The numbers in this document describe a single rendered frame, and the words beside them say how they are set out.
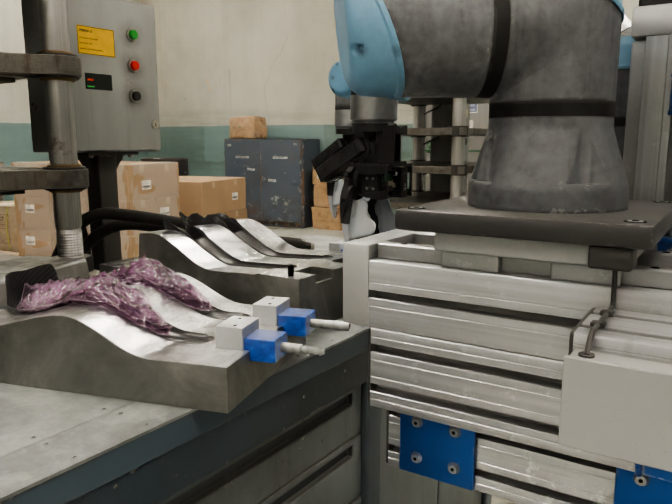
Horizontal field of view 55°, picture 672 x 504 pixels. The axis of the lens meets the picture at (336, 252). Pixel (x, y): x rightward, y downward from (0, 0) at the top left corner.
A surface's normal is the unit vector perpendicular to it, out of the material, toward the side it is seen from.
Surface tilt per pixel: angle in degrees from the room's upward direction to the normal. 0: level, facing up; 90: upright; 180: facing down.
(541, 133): 73
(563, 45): 94
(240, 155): 91
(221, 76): 90
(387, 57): 121
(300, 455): 90
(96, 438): 0
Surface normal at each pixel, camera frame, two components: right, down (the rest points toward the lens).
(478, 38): 0.04, 0.37
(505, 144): -0.78, -0.21
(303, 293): 0.83, 0.10
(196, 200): -0.34, 0.16
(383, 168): -0.63, 0.14
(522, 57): 0.03, 0.62
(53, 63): 0.33, 0.16
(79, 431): 0.00, -0.99
